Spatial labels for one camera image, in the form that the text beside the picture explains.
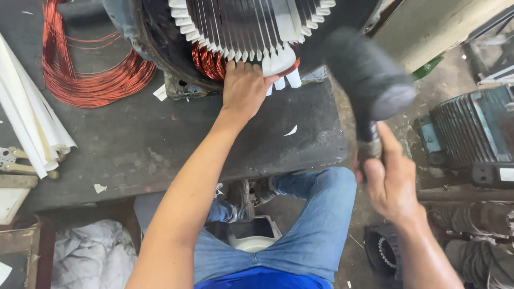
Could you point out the person's left hand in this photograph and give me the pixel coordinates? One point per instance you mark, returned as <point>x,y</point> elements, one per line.
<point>243,90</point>

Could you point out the person's right hand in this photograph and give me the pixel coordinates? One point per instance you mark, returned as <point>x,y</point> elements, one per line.
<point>391,184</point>

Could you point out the copper stator winding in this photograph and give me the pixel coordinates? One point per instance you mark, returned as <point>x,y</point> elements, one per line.
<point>207,64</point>

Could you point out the black rubber mallet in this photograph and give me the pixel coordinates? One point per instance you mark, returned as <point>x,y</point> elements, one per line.
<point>361,68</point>

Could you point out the row of white slot papers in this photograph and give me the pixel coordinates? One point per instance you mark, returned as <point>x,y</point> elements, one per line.
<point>281,60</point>

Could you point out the white paper scrap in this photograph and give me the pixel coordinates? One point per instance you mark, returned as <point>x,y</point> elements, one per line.
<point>160,93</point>
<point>292,131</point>
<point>99,188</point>

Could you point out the small black stator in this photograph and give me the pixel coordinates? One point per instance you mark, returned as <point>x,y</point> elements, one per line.
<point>379,253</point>

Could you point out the rusty metal pipe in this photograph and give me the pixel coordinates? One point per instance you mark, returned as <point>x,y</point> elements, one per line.
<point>461,195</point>

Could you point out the person's blue jeans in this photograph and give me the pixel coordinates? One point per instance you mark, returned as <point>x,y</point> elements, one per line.
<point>313,224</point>

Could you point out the large motor stator housing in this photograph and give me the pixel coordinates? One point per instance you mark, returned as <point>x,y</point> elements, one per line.
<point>160,48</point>

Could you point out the dusty wound rotor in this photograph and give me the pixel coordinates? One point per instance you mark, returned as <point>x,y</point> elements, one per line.
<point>478,218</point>

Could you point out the grey blue electric motor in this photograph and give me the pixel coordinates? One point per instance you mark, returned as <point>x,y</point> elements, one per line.
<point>470,128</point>

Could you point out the grey worn shoe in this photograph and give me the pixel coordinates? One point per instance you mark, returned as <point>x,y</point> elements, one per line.
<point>242,200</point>
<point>263,188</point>

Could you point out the dusty grey motor part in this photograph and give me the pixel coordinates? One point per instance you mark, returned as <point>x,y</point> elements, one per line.
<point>486,263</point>

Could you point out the green bottle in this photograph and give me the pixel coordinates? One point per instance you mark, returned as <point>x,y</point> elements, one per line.
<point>427,67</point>

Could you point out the white plastic stool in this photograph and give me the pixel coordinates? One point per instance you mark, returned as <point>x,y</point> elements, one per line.
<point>253,241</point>

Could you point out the beige panel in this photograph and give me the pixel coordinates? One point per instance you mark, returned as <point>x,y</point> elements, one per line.
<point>425,28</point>

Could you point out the person's blue shirt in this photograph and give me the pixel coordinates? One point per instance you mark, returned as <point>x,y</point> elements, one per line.
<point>261,279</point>

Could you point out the stack of white paper strips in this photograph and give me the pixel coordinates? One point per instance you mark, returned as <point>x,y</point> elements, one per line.
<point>28,108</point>

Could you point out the crumpled white cloth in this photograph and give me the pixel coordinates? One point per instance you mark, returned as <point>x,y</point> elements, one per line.
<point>92,257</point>

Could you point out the white flat board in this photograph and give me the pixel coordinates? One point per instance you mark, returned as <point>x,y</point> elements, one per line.
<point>10,204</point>

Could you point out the wooden crate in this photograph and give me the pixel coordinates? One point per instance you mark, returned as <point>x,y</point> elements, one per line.
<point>24,249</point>

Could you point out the grey metal frame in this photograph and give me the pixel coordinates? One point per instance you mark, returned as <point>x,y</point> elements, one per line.
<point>494,60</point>

